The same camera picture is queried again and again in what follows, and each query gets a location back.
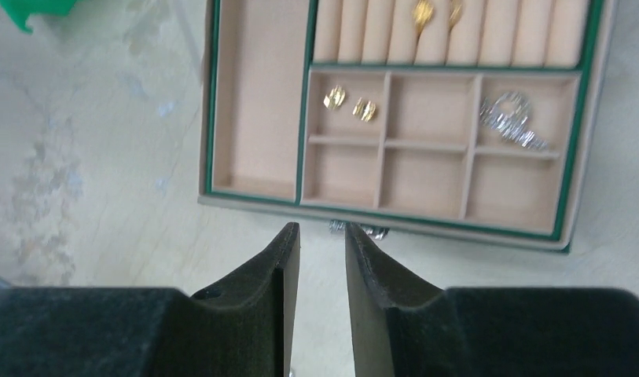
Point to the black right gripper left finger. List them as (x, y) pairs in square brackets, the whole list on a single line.
[(241, 325)]

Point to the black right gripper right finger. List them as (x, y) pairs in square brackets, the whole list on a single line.
[(401, 325)]

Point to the gold earring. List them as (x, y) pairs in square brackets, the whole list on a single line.
[(335, 98), (364, 110)]

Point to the green jewelry box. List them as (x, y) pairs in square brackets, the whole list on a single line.
[(402, 229)]

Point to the green jewelry tray insert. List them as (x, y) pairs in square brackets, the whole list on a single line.
[(402, 130)]

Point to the silver chain pendant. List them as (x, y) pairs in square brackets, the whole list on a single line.
[(509, 115)]

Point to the green plastic bin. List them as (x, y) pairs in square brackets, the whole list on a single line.
[(20, 10)]

